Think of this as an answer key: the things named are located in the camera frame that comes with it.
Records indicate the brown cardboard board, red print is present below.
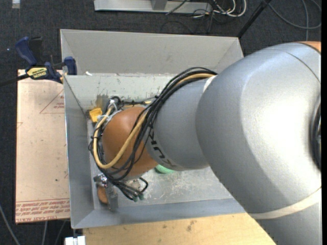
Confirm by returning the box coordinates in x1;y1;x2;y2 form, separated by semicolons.
14;69;71;225

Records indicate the grey metal bin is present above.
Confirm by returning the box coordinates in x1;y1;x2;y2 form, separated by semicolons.
60;29;246;230

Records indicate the yellow block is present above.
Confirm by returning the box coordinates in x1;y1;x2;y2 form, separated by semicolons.
88;107;103;124

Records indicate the green cloth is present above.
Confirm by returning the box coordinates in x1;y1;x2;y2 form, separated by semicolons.
154;163;177;175

